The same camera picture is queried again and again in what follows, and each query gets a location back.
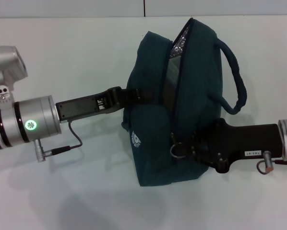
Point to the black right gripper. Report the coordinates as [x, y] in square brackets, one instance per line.
[244, 143]

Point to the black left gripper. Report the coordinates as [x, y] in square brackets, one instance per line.
[83, 107]

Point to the clear blue-rimmed food container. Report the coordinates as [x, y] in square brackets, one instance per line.
[172, 72]

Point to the dark teal zipper bag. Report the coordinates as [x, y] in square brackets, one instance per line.
[198, 95]

